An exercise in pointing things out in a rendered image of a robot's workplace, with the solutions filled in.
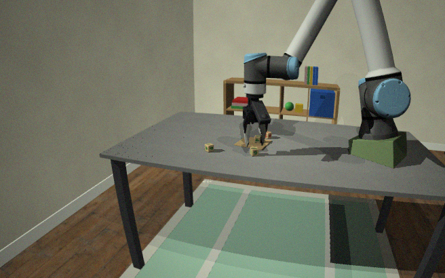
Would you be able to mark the tan flat mat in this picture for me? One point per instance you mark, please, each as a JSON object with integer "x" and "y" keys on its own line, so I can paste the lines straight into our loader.
{"x": 252, "y": 143}

